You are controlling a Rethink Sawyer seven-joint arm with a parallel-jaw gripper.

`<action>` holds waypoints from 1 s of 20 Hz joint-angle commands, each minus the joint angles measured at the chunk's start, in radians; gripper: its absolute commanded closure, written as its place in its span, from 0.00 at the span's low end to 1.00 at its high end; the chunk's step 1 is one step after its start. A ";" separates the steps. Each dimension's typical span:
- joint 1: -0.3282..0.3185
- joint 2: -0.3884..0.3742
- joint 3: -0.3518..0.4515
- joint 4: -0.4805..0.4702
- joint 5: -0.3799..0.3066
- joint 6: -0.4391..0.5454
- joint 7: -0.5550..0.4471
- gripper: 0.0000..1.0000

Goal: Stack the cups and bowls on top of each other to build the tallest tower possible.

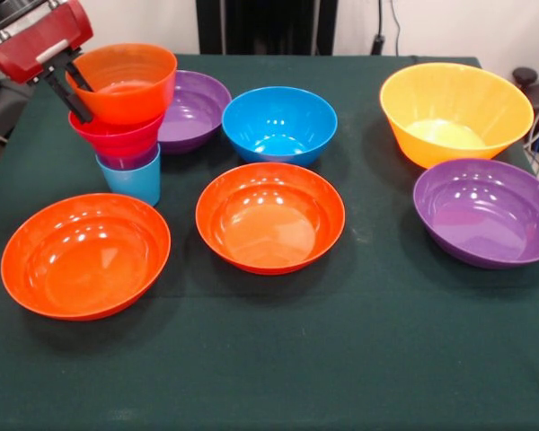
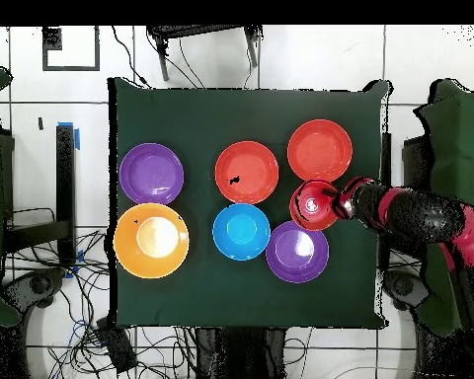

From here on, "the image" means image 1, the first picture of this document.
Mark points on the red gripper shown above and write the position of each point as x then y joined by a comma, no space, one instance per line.
40,45

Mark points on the small deep orange bowl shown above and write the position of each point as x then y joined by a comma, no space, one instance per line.
126,96

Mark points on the pink plastic bowl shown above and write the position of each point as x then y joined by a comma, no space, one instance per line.
121,137

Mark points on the purple plastic cup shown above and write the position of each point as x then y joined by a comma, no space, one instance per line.
128,160

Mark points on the blue plastic cup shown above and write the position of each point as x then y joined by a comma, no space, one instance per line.
132,184

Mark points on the purple plastic bowl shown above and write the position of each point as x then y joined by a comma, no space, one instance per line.
193,112
485,215

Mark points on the wide red-orange bowl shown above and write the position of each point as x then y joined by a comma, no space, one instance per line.
85,265
269,224

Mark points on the blue plastic bowl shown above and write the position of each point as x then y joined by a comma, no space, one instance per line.
278,121

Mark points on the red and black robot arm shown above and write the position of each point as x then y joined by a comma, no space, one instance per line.
9,18

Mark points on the dark green tablecloth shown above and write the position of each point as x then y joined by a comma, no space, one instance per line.
251,336

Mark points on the large yellow-orange bowl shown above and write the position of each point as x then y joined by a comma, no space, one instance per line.
453,99

